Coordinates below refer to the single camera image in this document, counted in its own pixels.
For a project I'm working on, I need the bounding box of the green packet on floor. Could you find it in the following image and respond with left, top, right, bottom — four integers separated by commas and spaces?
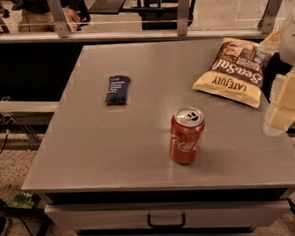
6, 192, 35, 210

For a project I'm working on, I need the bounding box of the red coke can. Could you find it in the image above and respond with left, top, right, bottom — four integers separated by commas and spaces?
169, 107, 205, 165

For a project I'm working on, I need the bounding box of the grey drawer cabinet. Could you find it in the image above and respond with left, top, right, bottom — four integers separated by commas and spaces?
23, 39, 295, 236

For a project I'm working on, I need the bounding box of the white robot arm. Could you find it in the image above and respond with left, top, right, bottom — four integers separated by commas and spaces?
260, 6, 295, 136

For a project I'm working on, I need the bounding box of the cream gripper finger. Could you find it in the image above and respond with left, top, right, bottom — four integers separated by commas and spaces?
262, 103, 295, 137

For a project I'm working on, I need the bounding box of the dark blue snack bar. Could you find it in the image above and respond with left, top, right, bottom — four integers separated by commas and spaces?
105, 75, 130, 106

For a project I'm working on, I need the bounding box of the black drawer handle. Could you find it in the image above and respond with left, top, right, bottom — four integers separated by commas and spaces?
146, 213, 187, 229

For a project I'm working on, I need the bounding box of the grey metal railing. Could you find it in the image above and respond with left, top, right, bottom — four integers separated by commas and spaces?
0, 0, 285, 44

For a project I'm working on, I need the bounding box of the person in background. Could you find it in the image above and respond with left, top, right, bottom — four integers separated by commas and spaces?
11, 0, 90, 33

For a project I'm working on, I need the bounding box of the brown chip bag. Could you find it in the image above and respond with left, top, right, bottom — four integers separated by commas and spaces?
193, 38, 272, 108

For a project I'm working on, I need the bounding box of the black chair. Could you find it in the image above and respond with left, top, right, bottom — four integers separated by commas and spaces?
89, 0, 196, 30

